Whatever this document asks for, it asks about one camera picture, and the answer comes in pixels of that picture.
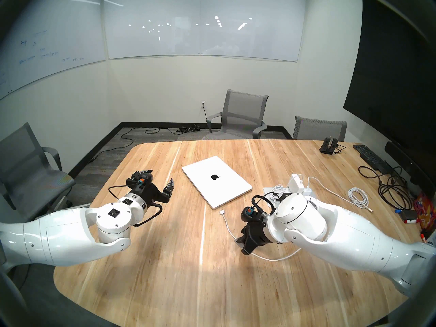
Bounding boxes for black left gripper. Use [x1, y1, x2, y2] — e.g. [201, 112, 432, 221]
[126, 170, 175, 208]

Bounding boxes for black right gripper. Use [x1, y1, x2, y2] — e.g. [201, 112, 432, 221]
[234, 222, 275, 256]

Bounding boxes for white MagSafe charging cable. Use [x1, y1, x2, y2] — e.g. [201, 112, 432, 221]
[219, 184, 303, 262]

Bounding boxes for silver closed MacBook laptop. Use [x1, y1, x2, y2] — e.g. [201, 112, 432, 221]
[182, 156, 253, 210]

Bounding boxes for black controller charging dock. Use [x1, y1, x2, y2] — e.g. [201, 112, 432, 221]
[320, 138, 340, 155]

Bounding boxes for grey tabletop power outlet plate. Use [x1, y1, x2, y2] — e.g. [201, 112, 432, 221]
[263, 186, 319, 207]

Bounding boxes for white square power adapter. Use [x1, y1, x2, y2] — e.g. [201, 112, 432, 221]
[288, 174, 306, 194]

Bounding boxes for grey mesh office chair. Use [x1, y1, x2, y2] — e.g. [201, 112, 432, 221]
[293, 116, 347, 142]
[206, 89, 269, 139]
[0, 123, 75, 221]

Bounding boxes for black keyboard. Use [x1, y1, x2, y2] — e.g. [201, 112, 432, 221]
[353, 145, 392, 173]

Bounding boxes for wide blank glass whiteboard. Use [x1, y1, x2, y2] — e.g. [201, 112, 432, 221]
[102, 0, 307, 62]

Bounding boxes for glass whiteboard with blue writing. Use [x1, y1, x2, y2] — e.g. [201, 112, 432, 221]
[0, 0, 107, 100]

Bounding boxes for black video sound bar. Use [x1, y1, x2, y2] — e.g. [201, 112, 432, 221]
[385, 141, 436, 199]

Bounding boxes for colourful snack bag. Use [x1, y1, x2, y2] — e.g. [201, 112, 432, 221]
[413, 192, 436, 233]

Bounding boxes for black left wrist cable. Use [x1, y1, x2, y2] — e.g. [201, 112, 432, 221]
[108, 185, 163, 227]

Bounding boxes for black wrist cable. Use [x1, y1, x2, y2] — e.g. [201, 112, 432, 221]
[108, 185, 163, 227]
[251, 194, 277, 215]

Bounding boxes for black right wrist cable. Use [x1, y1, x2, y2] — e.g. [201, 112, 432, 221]
[251, 194, 277, 215]

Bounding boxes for black floor cables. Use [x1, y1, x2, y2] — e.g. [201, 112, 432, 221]
[90, 125, 201, 163]

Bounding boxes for coiled white spare cable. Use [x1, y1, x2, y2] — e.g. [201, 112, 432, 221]
[307, 176, 374, 213]

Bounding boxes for tangled black table cables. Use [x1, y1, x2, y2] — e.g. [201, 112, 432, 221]
[358, 165, 414, 210]

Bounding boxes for large black wall screen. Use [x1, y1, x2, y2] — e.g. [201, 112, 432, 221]
[343, 0, 436, 167]

